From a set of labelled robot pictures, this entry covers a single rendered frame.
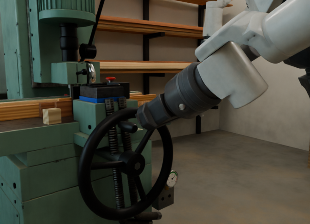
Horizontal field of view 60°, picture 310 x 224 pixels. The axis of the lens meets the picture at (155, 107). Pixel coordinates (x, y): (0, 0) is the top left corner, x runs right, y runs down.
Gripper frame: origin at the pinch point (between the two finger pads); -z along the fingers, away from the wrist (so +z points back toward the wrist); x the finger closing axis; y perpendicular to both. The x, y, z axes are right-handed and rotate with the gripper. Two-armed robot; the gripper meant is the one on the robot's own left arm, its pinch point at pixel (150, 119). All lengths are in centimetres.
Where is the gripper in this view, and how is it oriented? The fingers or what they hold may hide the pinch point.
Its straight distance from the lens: 60.9
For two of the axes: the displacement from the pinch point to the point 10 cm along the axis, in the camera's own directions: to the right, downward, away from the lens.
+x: 6.9, -2.3, 6.9
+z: 5.8, -4.0, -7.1
